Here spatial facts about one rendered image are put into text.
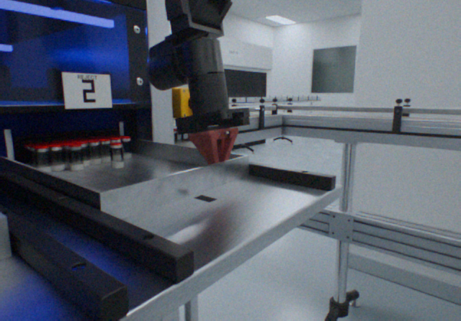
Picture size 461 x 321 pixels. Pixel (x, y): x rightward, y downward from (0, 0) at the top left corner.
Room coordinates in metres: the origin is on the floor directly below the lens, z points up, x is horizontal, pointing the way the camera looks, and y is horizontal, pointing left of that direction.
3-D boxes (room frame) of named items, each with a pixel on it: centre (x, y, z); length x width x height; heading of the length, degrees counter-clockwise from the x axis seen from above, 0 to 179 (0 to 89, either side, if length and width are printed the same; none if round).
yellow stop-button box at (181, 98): (0.79, 0.12, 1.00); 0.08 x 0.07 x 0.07; 51
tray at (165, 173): (0.52, 0.19, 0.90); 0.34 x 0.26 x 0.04; 51
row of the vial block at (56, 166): (0.59, 0.27, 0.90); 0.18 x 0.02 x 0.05; 141
